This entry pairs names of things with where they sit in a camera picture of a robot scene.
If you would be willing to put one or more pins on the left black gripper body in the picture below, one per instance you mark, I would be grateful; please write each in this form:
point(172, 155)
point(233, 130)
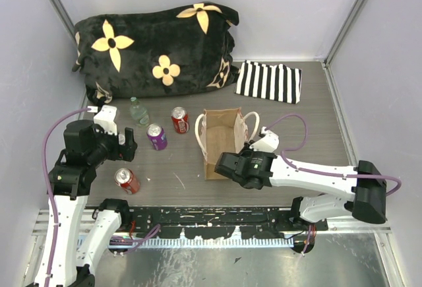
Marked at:
point(109, 146)

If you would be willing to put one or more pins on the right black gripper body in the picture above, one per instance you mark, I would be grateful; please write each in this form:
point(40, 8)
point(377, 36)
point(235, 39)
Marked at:
point(246, 152)

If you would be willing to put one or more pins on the clear glass green-cap bottle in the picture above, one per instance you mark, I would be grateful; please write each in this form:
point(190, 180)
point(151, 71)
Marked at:
point(139, 113)

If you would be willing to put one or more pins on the jute canvas tote bag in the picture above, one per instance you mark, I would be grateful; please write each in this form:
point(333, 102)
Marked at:
point(219, 131)

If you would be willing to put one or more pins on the red cola can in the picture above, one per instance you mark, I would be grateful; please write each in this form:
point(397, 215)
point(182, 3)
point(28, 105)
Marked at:
point(180, 120)
point(126, 180)

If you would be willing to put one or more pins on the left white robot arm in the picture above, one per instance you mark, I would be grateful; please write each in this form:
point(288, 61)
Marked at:
point(64, 261)

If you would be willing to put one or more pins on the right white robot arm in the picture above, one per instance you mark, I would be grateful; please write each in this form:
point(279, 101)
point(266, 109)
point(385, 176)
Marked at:
point(357, 191)

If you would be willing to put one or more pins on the purple soda can right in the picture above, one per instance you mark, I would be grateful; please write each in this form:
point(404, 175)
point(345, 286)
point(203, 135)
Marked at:
point(157, 136)

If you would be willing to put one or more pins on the black white striped cloth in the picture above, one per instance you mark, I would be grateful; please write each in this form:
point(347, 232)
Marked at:
point(278, 83)

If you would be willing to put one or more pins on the black floral plush blanket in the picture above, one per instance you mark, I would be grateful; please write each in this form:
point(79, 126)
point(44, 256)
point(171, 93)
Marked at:
point(181, 51)

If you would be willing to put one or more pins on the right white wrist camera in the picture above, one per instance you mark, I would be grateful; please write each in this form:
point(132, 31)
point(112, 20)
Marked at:
point(268, 141)

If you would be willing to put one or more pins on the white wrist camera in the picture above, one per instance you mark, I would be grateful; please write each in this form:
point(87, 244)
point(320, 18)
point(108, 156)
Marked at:
point(268, 141)
point(105, 118)

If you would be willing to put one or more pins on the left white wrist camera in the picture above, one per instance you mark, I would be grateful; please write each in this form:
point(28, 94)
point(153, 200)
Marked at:
point(105, 118)

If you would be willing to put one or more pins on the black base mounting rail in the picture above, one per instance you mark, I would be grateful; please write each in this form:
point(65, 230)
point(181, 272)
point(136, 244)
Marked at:
point(205, 222)

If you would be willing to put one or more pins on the left aluminium frame post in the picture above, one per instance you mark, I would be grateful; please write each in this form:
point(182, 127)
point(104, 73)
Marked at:
point(64, 16)

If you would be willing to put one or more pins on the aluminium frame post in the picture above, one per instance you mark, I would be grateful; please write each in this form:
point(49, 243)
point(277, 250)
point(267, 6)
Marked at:
point(352, 16)
point(64, 16)

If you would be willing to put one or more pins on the right aluminium frame post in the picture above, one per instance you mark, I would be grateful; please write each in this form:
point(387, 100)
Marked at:
point(352, 16)

